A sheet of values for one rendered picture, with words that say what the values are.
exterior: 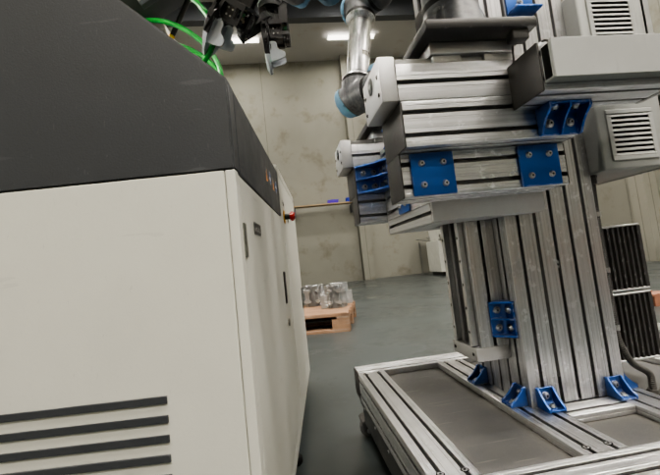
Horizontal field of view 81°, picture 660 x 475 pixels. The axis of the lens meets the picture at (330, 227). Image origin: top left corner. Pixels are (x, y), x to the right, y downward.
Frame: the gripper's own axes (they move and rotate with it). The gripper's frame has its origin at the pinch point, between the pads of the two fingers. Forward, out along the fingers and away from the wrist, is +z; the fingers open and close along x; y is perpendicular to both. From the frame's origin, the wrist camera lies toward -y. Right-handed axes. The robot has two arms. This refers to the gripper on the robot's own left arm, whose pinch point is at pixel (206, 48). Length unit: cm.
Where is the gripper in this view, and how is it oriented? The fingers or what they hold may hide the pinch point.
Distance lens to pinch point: 114.4
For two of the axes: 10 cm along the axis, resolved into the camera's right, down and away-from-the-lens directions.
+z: -5.2, 8.0, 3.1
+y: 8.0, 5.8, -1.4
